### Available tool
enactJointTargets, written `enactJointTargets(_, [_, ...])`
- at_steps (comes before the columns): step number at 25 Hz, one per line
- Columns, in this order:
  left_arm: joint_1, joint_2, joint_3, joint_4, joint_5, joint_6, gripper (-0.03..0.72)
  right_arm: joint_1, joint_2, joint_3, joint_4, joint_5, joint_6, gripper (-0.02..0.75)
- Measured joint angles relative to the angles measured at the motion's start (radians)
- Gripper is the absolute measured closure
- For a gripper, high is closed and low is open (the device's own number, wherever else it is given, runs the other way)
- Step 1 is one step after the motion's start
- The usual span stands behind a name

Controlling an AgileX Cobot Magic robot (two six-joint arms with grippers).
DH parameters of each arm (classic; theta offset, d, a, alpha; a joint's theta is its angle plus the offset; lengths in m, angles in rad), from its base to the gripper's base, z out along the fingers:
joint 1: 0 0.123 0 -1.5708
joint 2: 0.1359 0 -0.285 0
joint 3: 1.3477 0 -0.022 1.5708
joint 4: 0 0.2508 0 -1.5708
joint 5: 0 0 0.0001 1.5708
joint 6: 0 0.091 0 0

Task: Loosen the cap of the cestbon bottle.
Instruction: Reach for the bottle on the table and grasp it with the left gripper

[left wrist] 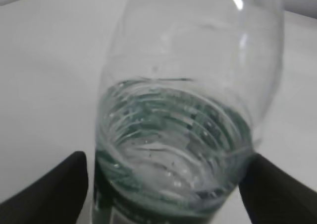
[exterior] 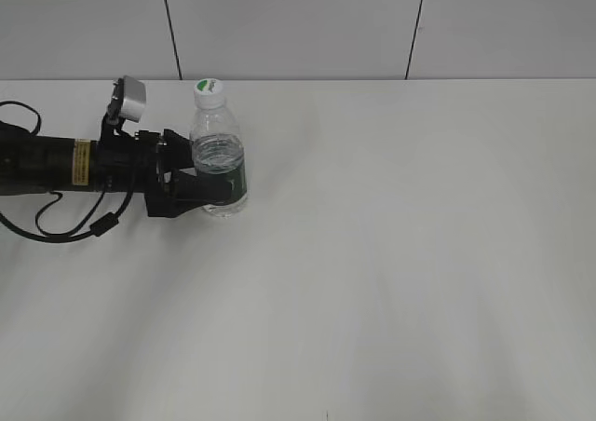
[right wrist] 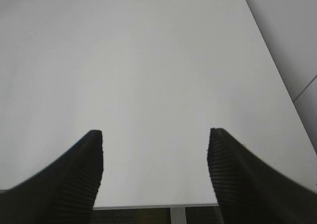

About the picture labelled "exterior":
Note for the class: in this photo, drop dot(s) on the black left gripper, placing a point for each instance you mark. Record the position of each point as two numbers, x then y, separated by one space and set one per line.
138 164

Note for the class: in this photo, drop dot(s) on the clear Cestbon water bottle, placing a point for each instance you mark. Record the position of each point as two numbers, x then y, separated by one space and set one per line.
218 153

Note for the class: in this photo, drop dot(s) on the white green bottle cap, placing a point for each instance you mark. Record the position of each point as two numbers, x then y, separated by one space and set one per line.
209 93

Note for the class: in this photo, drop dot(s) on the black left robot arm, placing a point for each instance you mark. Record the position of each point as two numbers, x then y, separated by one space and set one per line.
32 164

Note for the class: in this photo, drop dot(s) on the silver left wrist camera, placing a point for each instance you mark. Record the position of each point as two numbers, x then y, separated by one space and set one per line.
128 99

